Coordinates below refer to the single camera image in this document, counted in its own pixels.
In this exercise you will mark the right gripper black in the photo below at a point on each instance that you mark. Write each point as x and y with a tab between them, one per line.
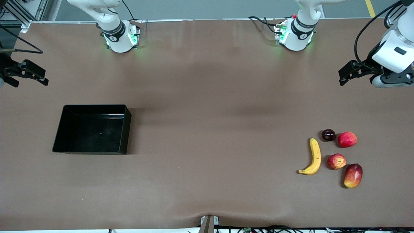
4	68

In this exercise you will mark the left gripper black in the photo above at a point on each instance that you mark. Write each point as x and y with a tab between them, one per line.
369	62

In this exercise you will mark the black plastic box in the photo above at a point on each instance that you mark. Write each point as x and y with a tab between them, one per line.
90	132

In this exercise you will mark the red yellow striped apple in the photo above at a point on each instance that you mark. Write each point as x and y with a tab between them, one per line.
336	161

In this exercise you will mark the yellow banana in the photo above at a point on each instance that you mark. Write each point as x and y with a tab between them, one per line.
315	155

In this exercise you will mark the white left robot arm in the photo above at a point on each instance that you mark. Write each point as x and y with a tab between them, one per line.
296	38

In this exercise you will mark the pink red round fruit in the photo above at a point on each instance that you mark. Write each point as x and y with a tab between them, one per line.
347	139

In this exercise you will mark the dark purple plum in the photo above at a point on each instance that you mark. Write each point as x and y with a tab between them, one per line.
328	135

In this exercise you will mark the red yellow mango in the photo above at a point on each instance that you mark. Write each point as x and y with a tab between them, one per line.
353	176

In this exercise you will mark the brown table cover mat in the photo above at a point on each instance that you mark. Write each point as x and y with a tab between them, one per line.
207	81

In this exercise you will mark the grey metal pole clamp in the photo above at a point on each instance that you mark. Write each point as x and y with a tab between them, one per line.
208	225

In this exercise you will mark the aluminium frame profile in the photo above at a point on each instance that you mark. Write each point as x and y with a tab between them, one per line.
19	14
393	20

